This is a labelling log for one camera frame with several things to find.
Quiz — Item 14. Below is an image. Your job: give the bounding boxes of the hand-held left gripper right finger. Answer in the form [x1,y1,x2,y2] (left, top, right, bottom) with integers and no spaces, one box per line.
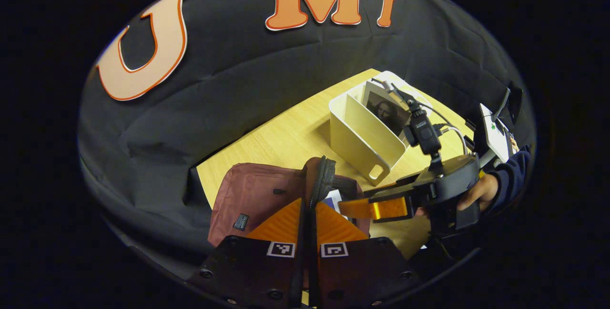
[307,200,420,307]

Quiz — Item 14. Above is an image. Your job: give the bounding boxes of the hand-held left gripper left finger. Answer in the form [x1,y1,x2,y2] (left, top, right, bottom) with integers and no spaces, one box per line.
[188,198,305,307]

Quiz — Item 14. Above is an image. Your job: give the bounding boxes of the blue book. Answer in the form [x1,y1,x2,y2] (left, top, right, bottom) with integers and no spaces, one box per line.
[324,190,356,219]

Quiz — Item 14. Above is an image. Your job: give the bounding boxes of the white bookshelf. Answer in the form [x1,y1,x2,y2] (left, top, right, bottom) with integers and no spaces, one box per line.
[329,71,432,186]

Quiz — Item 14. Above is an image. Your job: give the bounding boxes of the dark red schoolbag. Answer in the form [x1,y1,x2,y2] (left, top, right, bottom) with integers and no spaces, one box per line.
[208,155,371,247]

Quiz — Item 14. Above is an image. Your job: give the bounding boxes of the black portrait book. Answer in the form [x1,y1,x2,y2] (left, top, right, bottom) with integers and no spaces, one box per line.
[362,80,411,137]

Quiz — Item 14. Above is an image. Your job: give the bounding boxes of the white electronic box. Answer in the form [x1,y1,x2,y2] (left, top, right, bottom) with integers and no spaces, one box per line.
[479,104,513,164]

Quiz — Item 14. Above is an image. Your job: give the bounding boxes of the dark device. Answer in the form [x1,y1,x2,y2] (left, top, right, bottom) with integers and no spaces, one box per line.
[496,87,523,128]

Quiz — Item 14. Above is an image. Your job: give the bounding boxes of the black backdrop cloth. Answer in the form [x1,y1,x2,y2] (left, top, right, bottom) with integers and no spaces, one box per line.
[77,0,537,281]

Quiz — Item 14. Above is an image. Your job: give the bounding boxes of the grey camera cable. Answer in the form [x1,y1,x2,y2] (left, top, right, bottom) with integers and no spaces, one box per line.
[418,101,470,157]

